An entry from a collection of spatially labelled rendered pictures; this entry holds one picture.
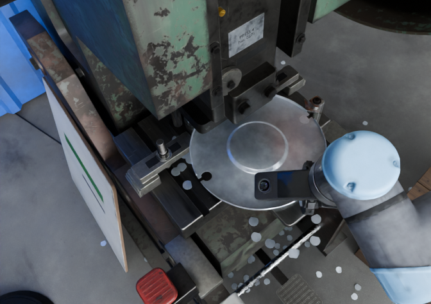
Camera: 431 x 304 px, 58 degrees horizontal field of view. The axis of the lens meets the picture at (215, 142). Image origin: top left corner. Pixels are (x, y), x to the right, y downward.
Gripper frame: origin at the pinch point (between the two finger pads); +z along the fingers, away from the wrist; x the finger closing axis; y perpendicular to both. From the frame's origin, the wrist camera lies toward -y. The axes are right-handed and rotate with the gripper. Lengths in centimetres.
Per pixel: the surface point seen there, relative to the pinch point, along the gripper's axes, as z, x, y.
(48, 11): -2, 36, -56
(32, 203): 84, -2, -101
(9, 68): 78, 56, -119
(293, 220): -0.3, -5.4, -1.3
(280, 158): 3.2, 7.2, -3.8
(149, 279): -2.3, -17.8, -27.4
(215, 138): 5.3, 11.2, -17.7
